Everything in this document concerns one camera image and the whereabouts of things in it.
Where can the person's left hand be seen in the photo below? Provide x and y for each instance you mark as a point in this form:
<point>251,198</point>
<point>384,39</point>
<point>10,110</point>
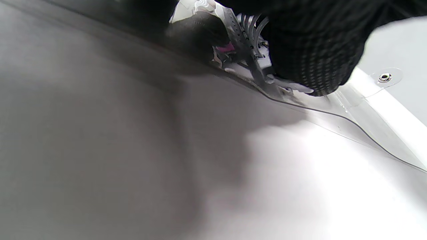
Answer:
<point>313,50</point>

